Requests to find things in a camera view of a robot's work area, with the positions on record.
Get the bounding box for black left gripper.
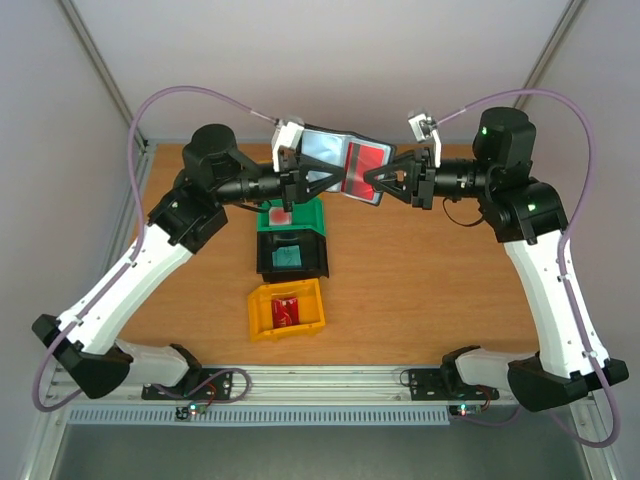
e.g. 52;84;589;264
220;152;350;216

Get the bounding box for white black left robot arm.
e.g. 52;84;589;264
32;122;345;399

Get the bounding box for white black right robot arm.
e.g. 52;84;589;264
364;107;629;412

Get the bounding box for white red-circle cards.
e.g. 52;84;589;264
268;208;293;227

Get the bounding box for teal cards in bin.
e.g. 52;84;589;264
272;245;302;269

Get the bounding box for red card in bin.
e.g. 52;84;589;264
271;297;300;329

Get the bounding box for green plastic bin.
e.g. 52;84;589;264
256;197;326;236

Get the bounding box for black plastic bin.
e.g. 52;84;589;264
256;229;330;283

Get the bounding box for near yellow plastic bin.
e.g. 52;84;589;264
247;279;326;342

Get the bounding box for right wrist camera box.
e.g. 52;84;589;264
408;110;442;168

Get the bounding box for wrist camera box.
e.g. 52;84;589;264
408;110;442;168
271;117;305;172

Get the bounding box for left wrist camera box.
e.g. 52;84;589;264
271;117;305;172

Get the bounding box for aluminium front rail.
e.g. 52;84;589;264
47;363;596;406

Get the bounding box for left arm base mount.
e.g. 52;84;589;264
141;367;235;401

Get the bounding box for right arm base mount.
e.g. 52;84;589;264
399;368;500;402

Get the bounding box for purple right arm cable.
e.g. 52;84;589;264
434;88;622;449

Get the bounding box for slotted grey cable duct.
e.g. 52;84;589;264
67;405;449;427

